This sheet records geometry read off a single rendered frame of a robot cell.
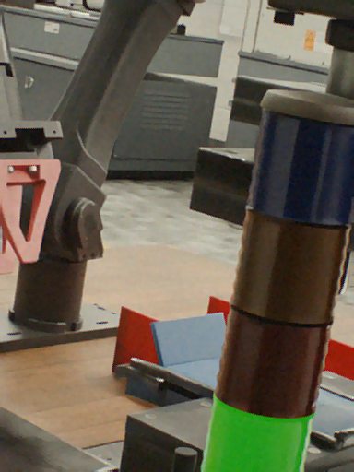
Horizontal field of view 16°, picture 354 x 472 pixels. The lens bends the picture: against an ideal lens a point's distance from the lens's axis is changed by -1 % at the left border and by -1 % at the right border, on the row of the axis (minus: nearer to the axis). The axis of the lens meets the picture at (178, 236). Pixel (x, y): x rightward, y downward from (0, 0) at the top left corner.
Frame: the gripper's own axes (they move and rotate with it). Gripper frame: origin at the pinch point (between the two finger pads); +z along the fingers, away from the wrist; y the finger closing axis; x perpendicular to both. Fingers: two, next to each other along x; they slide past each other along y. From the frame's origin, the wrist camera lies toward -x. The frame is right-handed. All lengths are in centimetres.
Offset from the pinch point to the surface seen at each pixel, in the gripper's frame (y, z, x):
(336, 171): 50, 9, -21
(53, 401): -3.4, 11.0, 3.1
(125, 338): -4.9, 6.7, 12.9
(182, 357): 15.1, 10.8, 0.9
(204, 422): 22.0, 15.5, -4.9
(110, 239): -382, -88, 326
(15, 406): -3.4, 10.9, -0.6
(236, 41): -538, -273, 622
